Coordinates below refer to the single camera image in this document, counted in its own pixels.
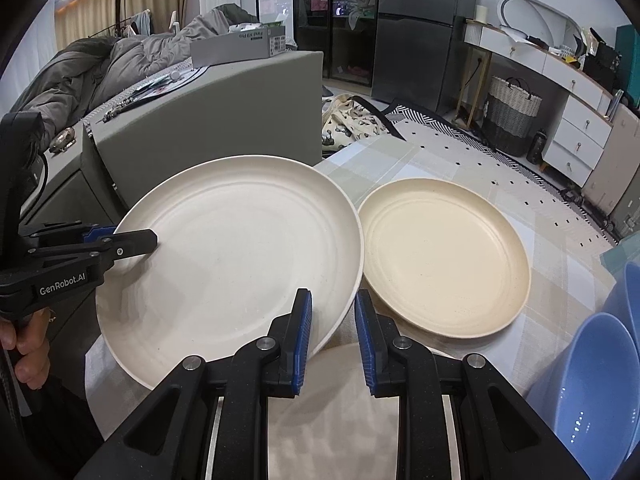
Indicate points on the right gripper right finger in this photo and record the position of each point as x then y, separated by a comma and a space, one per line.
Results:
456, 417

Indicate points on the black glass cabinet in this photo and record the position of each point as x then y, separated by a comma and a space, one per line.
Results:
344, 31

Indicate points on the cream plate back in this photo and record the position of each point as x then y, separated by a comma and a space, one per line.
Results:
443, 258

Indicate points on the white desk with drawers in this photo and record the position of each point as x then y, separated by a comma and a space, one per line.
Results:
580, 126

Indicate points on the black water bottle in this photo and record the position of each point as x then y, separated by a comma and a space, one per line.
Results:
534, 154

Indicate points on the black refrigerator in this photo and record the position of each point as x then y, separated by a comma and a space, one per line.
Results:
419, 51

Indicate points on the patterned tote bag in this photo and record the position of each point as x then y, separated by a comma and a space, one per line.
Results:
347, 119

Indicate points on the person left hand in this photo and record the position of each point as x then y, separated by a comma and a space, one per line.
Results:
31, 343

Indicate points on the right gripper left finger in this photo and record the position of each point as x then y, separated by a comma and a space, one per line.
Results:
208, 419

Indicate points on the cream plate front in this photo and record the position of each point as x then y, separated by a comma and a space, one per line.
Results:
334, 429

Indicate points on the cream plate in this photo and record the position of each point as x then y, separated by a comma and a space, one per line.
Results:
443, 258
334, 429
236, 239

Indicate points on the dotted floor rug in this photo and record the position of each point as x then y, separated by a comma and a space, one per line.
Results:
399, 113

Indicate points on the beige suitcase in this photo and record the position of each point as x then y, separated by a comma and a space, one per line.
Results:
619, 162

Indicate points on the grey cardboard box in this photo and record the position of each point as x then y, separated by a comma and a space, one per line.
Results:
244, 45

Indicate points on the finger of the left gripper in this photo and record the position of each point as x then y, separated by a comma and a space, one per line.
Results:
124, 245
97, 232

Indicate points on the dark blue bowl back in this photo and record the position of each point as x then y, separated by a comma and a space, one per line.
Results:
624, 299

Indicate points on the large blue bowl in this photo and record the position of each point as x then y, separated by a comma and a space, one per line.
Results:
589, 395

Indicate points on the grey jacket pile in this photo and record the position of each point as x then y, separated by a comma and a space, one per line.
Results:
91, 71

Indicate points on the green suitcase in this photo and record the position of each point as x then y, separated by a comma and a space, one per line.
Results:
628, 46

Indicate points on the woven laundry basket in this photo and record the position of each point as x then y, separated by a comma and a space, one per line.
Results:
511, 109

